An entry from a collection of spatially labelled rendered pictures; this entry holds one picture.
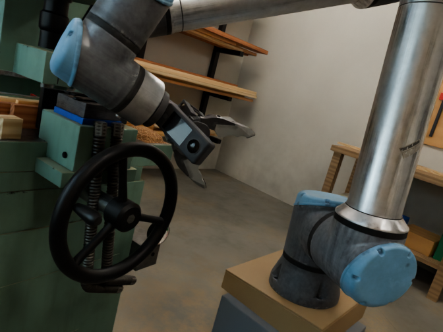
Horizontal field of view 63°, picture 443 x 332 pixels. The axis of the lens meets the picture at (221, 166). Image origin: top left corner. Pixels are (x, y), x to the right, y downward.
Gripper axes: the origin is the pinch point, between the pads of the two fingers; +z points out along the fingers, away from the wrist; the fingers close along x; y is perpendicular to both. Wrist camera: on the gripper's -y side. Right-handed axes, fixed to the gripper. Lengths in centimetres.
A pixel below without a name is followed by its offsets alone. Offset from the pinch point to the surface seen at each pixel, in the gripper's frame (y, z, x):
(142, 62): 252, 47, 36
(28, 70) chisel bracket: 32, -36, 17
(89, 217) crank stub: -10.7, -21.2, 17.1
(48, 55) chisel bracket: 28.6, -34.6, 10.3
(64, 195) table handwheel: -6.2, -24.9, 18.1
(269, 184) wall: 253, 253, 61
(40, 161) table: 9.5, -27.2, 23.4
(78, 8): 60, -32, 3
